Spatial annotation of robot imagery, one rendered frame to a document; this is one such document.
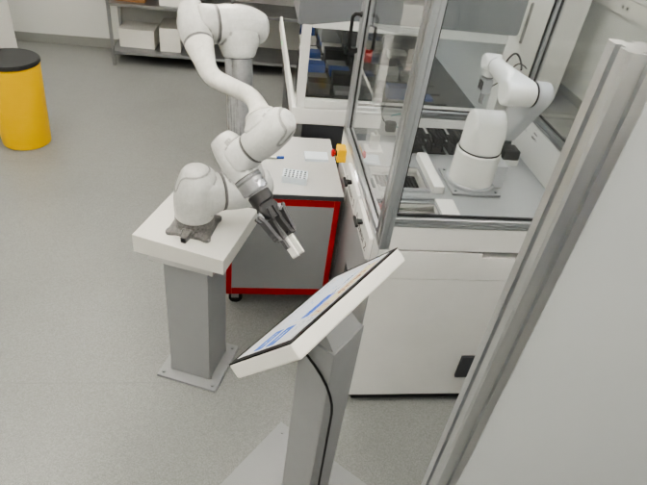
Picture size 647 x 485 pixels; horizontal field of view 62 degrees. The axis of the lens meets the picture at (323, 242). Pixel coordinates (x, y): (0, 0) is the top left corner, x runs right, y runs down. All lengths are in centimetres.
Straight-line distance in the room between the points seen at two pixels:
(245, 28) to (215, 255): 83
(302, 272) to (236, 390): 72
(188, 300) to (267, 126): 105
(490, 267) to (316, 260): 103
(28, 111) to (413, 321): 328
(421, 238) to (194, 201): 87
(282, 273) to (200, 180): 103
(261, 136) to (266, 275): 146
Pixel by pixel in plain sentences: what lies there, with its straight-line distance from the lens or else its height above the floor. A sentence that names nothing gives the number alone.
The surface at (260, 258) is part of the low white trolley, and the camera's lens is 289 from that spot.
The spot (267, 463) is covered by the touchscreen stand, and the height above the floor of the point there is 3.
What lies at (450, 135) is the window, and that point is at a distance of 188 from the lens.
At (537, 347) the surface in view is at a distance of 79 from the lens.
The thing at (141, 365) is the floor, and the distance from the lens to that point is 287.
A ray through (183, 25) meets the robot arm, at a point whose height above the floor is 160.
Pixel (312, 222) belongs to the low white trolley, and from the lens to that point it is 276.
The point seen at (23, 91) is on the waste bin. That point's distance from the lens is 453.
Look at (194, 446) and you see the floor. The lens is 257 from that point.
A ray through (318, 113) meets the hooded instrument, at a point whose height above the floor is 88.
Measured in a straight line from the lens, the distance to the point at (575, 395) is 91.
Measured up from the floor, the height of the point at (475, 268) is 86.
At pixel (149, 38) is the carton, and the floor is 27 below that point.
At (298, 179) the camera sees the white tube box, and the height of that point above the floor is 79.
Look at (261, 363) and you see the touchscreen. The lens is 145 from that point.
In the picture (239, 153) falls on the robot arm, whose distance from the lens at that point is 167.
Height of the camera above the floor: 217
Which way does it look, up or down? 37 degrees down
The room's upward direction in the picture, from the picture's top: 8 degrees clockwise
